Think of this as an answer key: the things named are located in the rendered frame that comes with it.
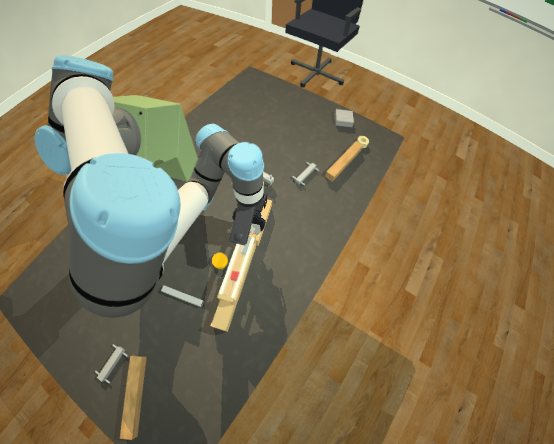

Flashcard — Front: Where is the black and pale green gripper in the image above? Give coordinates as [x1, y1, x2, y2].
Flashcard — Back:
[233, 192, 267, 235]

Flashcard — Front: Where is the yellow disc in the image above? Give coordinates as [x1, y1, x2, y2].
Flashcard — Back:
[212, 253, 228, 269]

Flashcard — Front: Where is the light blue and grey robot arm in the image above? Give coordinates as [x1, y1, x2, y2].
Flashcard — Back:
[35, 55, 264, 318]

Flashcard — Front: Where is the grey bar with cross pins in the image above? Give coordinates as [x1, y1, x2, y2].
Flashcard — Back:
[292, 162, 319, 186]
[95, 344, 128, 384]
[263, 172, 274, 185]

